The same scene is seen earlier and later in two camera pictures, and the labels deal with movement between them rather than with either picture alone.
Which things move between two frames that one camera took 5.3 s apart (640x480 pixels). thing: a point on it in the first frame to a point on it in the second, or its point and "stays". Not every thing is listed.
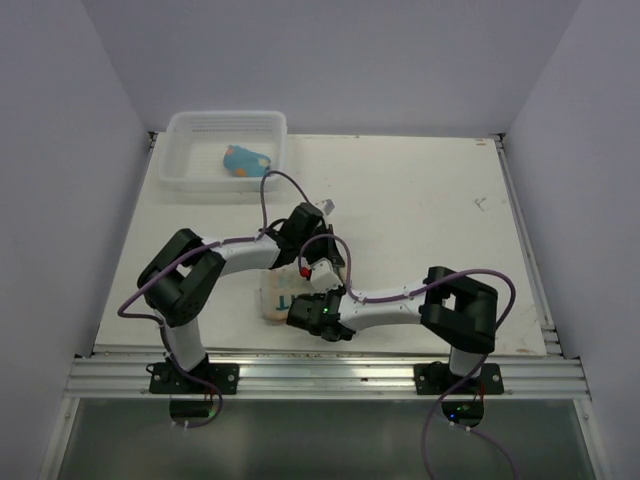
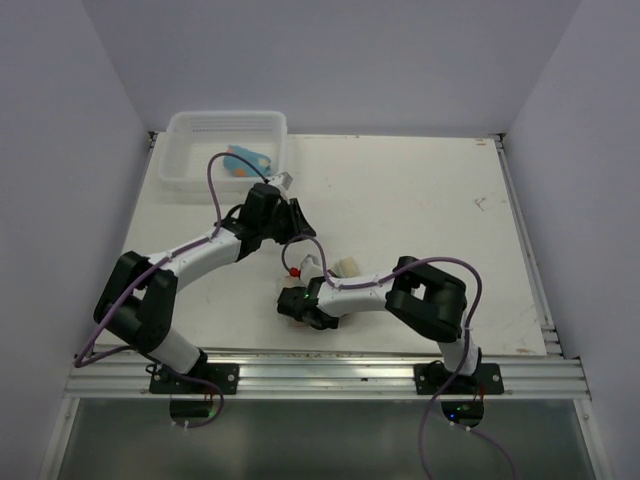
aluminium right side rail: (550, 340) stays
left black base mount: (165, 378) stays
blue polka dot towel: (242, 162) stays
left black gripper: (330, 248) to (297, 221)
